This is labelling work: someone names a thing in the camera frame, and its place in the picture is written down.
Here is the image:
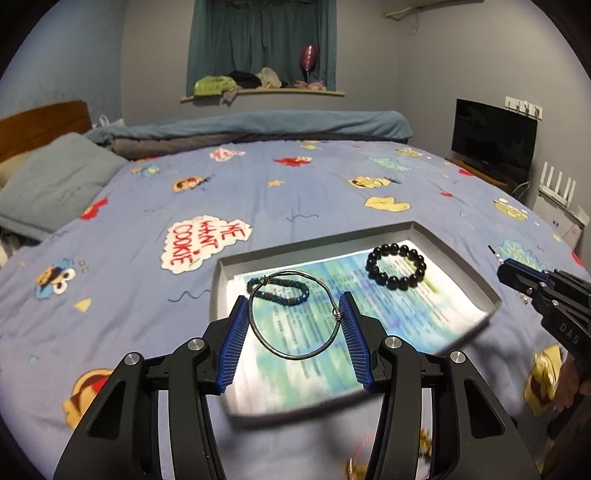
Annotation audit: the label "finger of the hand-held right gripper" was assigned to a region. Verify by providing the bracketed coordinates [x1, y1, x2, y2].
[531, 270, 591, 358]
[498, 258, 555, 297]

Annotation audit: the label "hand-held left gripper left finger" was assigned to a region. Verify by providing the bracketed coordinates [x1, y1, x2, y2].
[53, 295, 252, 480]

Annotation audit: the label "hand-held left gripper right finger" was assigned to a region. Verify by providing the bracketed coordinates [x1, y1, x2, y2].
[338, 292, 541, 480]

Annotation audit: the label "silver wire bangle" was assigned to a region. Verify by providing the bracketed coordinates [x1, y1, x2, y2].
[248, 270, 345, 358]

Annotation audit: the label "grey shallow tray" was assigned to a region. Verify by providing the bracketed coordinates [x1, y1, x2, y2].
[210, 220, 504, 418]

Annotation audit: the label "person's right hand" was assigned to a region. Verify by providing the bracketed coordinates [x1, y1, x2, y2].
[555, 356, 588, 412]

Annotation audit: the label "printed paper sheet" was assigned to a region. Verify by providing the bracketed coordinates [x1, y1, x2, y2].
[233, 240, 485, 411]

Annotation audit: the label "white box appliance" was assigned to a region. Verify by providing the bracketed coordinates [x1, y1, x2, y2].
[533, 187, 585, 245]

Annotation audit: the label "white router with antennas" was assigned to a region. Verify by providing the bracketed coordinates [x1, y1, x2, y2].
[538, 161, 578, 204]

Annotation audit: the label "wooden television stand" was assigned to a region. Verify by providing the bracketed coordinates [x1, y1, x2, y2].
[445, 156, 522, 195]

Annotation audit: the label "black television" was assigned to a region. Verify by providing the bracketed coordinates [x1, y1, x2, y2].
[450, 98, 539, 178]

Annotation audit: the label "grey blanket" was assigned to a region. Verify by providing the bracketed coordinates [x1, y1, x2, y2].
[111, 134, 324, 160]

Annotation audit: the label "blue blanket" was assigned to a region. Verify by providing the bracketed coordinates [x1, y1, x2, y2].
[85, 110, 413, 144]

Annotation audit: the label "grey-blue pillow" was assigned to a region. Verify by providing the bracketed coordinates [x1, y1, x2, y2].
[0, 132, 127, 241]

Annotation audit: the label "wooden windowsill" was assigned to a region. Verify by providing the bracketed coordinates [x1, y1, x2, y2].
[180, 88, 346, 103]

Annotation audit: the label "green cloth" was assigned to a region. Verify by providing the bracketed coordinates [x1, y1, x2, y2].
[194, 75, 237, 95]

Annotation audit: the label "black cloth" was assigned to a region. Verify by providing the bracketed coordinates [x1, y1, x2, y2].
[228, 70, 264, 89]

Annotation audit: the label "beige cloth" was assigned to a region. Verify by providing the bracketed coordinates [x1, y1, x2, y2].
[256, 67, 283, 89]

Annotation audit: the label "olive pillow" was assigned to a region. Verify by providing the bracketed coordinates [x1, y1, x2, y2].
[0, 154, 35, 188]

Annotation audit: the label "air conditioner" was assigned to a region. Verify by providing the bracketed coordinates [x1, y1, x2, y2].
[406, 0, 485, 11]

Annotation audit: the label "wooden headboard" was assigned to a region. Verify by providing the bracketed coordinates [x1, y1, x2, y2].
[0, 100, 93, 162]

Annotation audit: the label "pink balloon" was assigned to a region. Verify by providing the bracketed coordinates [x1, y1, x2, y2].
[300, 45, 319, 84]

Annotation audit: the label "blue bead bracelet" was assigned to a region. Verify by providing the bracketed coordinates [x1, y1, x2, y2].
[246, 276, 310, 306]

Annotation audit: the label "large black bead bracelet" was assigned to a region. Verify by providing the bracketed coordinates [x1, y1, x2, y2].
[366, 244, 428, 291]

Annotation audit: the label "pink cord bracelet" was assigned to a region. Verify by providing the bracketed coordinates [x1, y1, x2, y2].
[353, 431, 377, 467]

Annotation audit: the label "white wall hooks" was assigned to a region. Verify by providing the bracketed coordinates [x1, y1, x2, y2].
[505, 96, 544, 121]

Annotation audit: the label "air conditioner hose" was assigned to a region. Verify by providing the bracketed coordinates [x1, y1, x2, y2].
[381, 6, 458, 21]

